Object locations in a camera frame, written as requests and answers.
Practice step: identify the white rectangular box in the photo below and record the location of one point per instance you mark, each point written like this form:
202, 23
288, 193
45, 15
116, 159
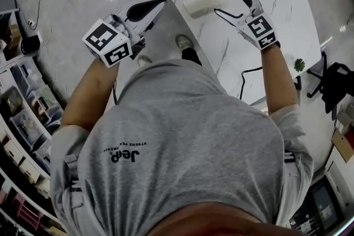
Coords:
203, 2

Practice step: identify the person's right forearm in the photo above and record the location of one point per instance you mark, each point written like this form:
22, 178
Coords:
278, 83

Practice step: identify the brown cardboard box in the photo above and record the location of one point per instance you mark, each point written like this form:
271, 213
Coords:
343, 143

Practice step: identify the small green plant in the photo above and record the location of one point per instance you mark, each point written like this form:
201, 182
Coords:
299, 64

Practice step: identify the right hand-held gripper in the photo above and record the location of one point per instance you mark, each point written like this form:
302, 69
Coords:
260, 30

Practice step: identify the person's right shoe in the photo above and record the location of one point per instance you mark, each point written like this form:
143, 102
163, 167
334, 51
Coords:
184, 41

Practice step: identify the black office chair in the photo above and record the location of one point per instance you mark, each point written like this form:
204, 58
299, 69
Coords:
336, 83

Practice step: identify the grey printed t-shirt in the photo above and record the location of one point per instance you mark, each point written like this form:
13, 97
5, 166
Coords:
179, 118

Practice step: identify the person's left forearm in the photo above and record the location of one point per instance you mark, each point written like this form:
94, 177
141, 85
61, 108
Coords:
85, 96

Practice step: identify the person's left shoe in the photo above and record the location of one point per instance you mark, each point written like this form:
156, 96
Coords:
143, 59

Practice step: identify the black round bin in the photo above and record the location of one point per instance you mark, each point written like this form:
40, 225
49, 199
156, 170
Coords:
30, 44

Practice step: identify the black box with labels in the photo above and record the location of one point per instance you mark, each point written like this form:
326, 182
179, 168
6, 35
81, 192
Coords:
323, 201

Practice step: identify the person's black trouser leg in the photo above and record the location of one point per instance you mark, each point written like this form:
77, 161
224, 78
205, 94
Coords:
190, 55

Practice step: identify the person's shoe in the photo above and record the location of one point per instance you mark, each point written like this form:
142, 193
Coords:
184, 41
143, 59

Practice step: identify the person's face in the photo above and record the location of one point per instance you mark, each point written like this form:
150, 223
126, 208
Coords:
215, 222

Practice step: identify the white shelving unit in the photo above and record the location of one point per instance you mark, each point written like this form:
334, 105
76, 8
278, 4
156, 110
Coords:
8, 130

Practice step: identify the white power strip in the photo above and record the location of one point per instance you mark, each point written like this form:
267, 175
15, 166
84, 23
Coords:
41, 37

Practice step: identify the row of clear storage bins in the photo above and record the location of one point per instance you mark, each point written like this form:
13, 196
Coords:
27, 124

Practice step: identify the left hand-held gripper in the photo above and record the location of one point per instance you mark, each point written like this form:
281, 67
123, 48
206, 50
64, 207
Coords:
106, 41

